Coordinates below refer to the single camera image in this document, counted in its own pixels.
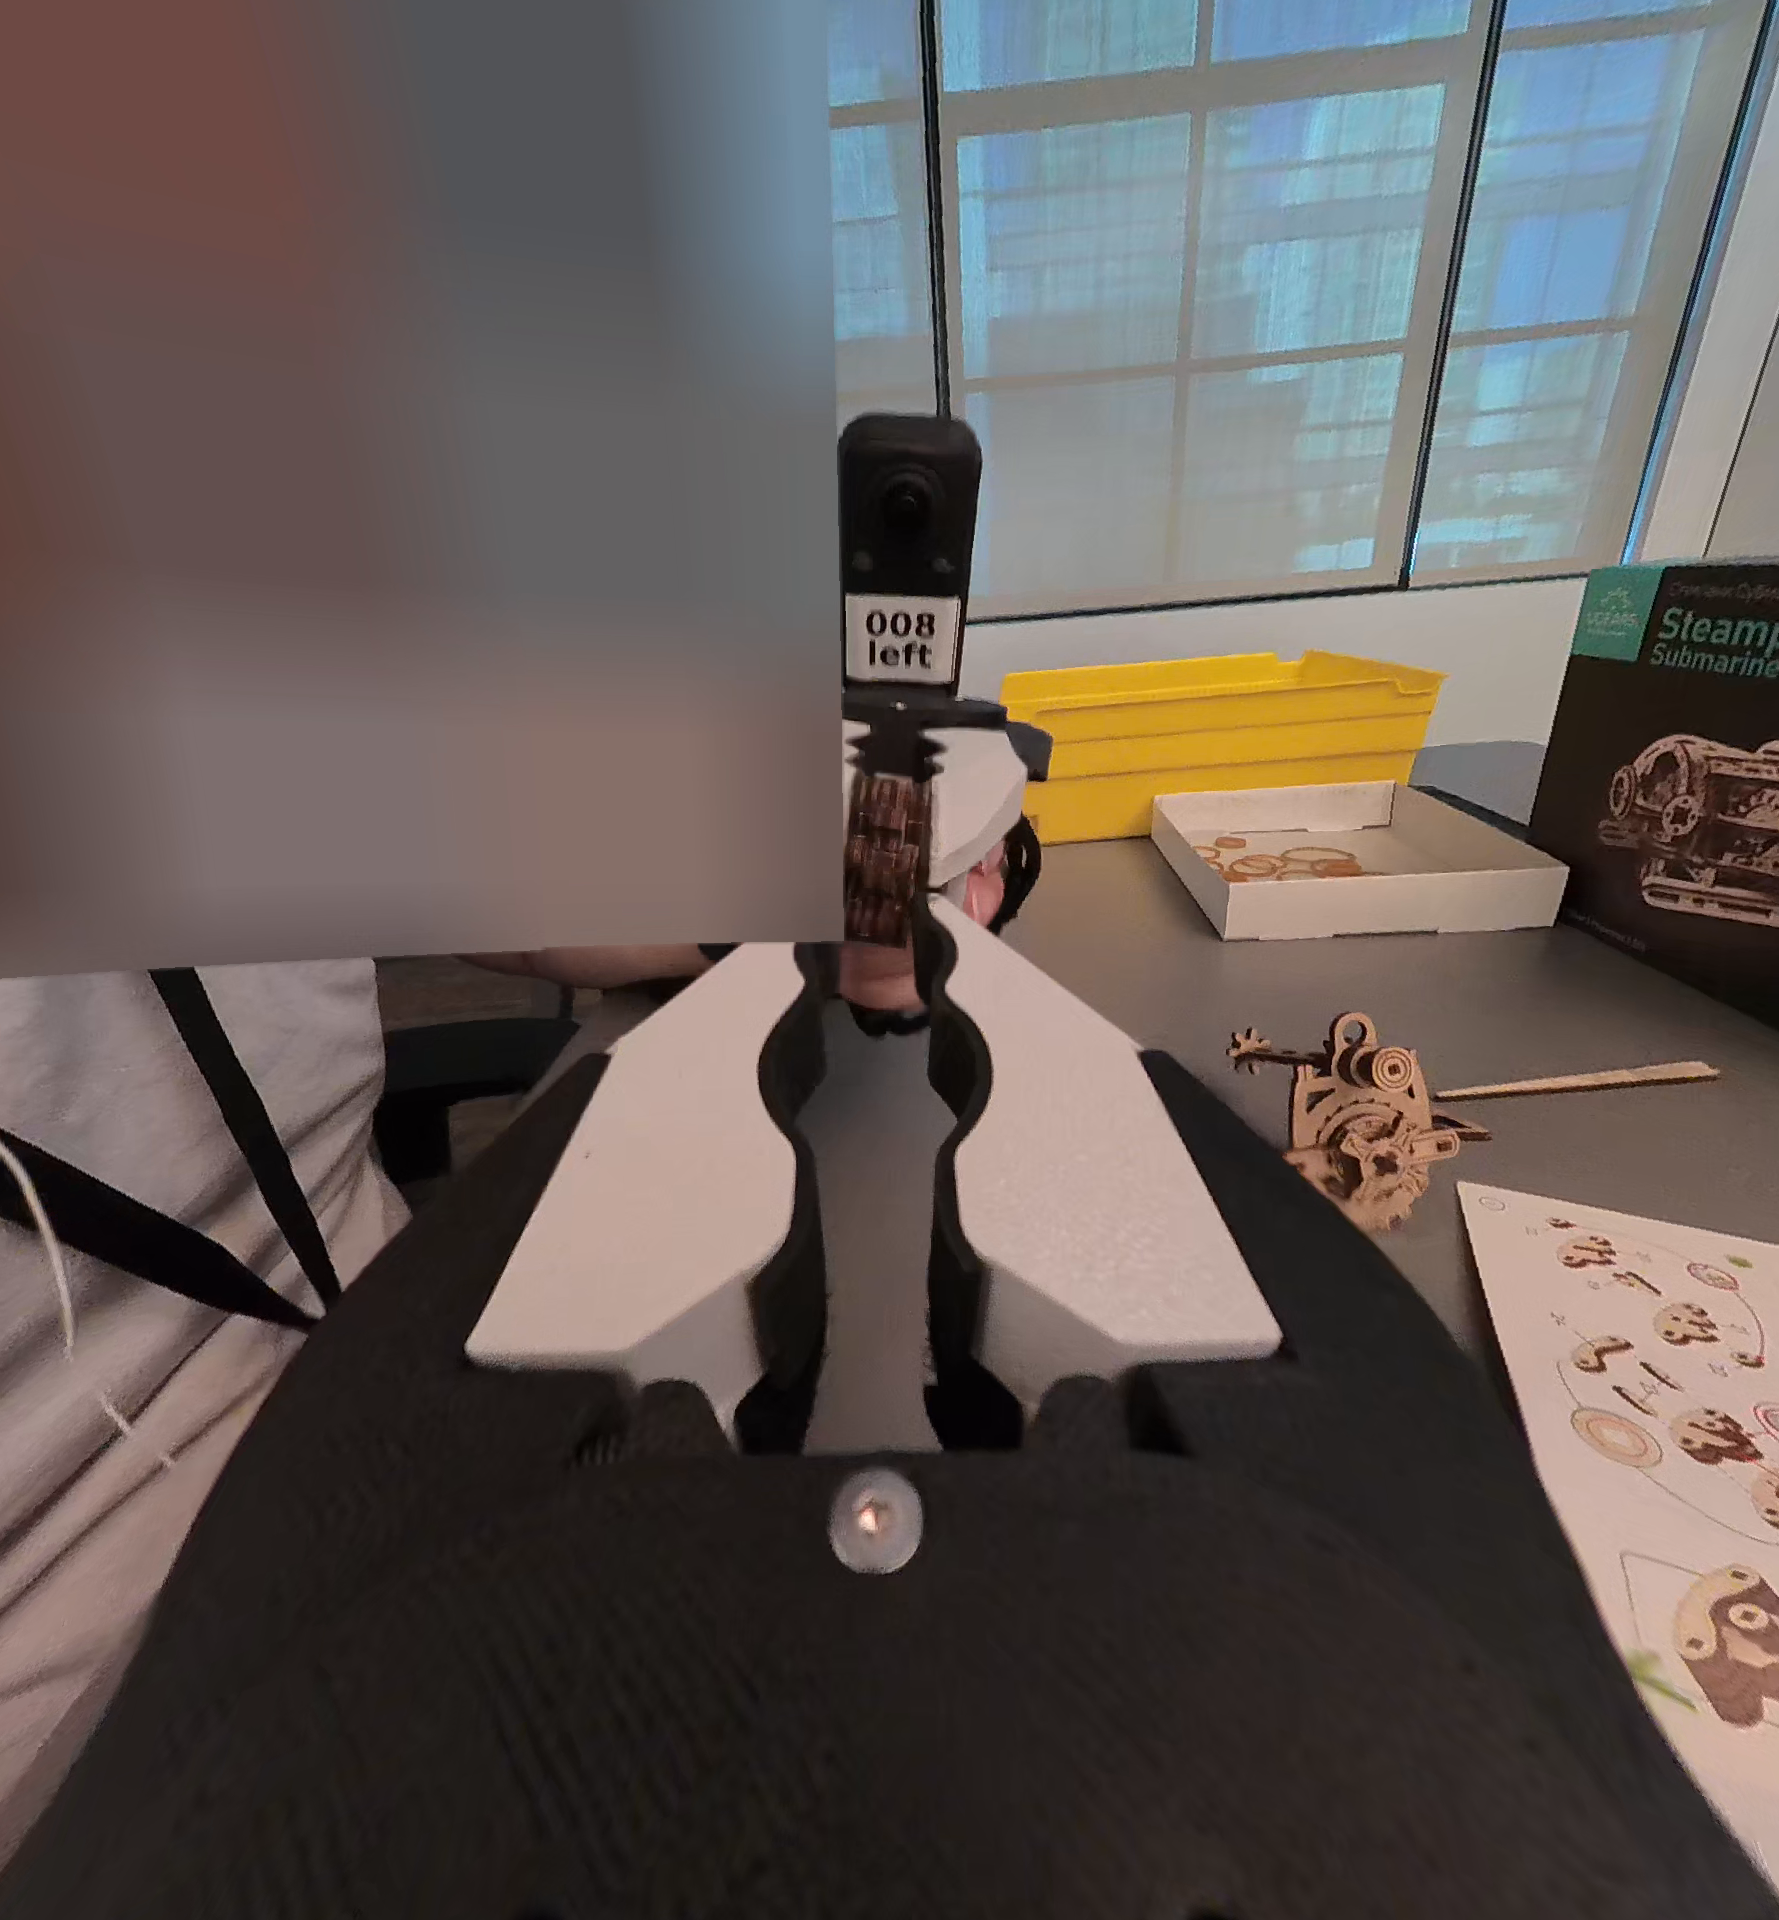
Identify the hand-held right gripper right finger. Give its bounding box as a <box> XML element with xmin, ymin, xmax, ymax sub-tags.
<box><xmin>911</xmin><ymin>908</ymin><xmax>1288</xmax><ymax>1454</ymax></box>

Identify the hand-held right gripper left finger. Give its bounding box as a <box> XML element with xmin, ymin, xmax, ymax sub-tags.
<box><xmin>464</xmin><ymin>939</ymin><xmax>847</xmax><ymax>1454</ymax></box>

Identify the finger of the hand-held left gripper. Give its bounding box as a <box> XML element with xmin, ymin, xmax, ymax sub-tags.
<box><xmin>847</xmin><ymin>717</ymin><xmax>1029</xmax><ymax>889</ymax></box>

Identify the person's left forearm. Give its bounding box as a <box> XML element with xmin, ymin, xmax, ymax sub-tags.
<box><xmin>461</xmin><ymin>943</ymin><xmax>741</xmax><ymax>992</ymax></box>

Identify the wooden gear model assembly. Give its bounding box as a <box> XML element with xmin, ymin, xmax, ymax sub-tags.
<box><xmin>1227</xmin><ymin>1010</ymin><xmax>1491</xmax><ymax>1236</ymax></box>

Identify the pile of wooden round parts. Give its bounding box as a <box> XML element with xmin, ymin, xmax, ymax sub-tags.
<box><xmin>1197</xmin><ymin>835</ymin><xmax>1367</xmax><ymax>886</ymax></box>

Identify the black model kit box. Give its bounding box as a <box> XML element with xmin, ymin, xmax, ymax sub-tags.
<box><xmin>1526</xmin><ymin>556</ymin><xmax>1779</xmax><ymax>1055</ymax></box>

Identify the person's left hand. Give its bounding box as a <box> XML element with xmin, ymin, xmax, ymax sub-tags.
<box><xmin>841</xmin><ymin>867</ymin><xmax>1018</xmax><ymax>1036</ymax></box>

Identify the black office chair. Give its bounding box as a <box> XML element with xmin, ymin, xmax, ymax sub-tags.
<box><xmin>371</xmin><ymin>1015</ymin><xmax>585</xmax><ymax>1191</ymax></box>

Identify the yellow plastic bin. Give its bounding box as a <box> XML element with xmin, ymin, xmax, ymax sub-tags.
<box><xmin>1000</xmin><ymin>649</ymin><xmax>1447</xmax><ymax>846</ymax></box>

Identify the white cardboard tray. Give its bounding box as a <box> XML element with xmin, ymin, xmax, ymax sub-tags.
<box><xmin>1149</xmin><ymin>781</ymin><xmax>1573</xmax><ymax>944</ymax></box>

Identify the large window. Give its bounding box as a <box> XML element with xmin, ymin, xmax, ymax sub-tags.
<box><xmin>828</xmin><ymin>0</ymin><xmax>1779</xmax><ymax>620</ymax></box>

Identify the thin wooden stick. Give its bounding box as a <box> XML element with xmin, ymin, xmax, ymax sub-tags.
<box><xmin>1432</xmin><ymin>1058</ymin><xmax>1721</xmax><ymax>1101</ymax></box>

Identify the illustrated assembly leaflet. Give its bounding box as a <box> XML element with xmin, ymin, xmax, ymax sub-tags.
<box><xmin>1456</xmin><ymin>1180</ymin><xmax>1779</xmax><ymax>1920</ymax></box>

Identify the person's torso in white shirt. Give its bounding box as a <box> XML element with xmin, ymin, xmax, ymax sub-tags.
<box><xmin>0</xmin><ymin>959</ymin><xmax>414</xmax><ymax>1920</ymax></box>

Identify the black lanyard strap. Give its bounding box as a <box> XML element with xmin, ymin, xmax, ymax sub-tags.
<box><xmin>0</xmin><ymin>967</ymin><xmax>346</xmax><ymax>1333</ymax></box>

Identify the white string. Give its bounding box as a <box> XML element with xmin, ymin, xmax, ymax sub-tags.
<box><xmin>0</xmin><ymin>1067</ymin><xmax>174</xmax><ymax>1475</ymax></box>

